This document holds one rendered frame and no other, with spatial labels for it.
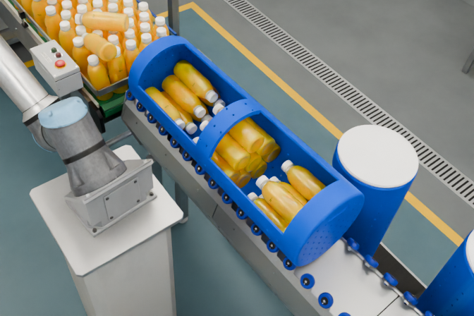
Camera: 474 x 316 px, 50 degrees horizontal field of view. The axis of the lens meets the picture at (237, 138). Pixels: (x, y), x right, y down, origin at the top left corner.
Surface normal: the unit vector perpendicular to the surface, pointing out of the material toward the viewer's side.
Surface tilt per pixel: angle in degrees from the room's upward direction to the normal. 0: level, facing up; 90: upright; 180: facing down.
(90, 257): 0
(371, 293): 0
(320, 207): 20
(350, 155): 0
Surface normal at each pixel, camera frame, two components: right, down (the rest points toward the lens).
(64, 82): 0.63, 0.61
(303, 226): -0.54, -0.11
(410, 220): 0.06, -0.66
